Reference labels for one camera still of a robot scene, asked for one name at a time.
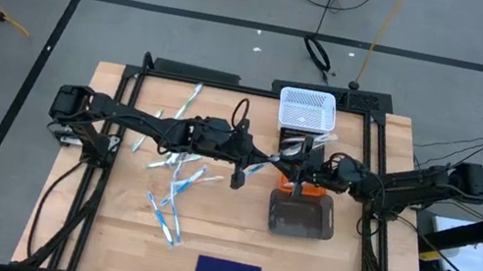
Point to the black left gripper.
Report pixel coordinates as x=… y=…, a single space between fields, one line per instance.
x=237 y=147

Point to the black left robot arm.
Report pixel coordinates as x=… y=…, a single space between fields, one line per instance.
x=135 y=118

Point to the small black plastic bin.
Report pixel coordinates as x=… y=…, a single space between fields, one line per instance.
x=292 y=132

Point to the black metal table frame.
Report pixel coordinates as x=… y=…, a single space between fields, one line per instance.
x=254 y=91

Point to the black flat box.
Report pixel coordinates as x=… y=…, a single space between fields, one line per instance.
x=198 y=71

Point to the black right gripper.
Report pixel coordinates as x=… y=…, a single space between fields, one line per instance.
x=317 y=169

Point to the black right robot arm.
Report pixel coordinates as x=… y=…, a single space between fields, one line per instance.
x=417 y=186

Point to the black perforated box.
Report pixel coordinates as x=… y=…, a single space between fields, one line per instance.
x=357 y=98

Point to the grey translucent plastic bin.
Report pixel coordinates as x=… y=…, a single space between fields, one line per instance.
x=301 y=221

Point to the blue toothbrush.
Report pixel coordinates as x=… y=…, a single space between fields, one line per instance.
x=255 y=169
x=159 y=218
x=175 y=213
x=185 y=184

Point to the red toothbrush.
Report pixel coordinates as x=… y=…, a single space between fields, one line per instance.
x=213 y=180

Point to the white perforated plastic basket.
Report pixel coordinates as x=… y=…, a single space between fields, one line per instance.
x=307 y=104

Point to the small orange plastic bin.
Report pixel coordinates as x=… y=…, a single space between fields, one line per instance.
x=285 y=183

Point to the black diagonal bar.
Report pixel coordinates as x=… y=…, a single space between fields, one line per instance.
x=479 y=228

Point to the white box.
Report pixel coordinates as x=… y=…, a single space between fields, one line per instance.
x=468 y=260

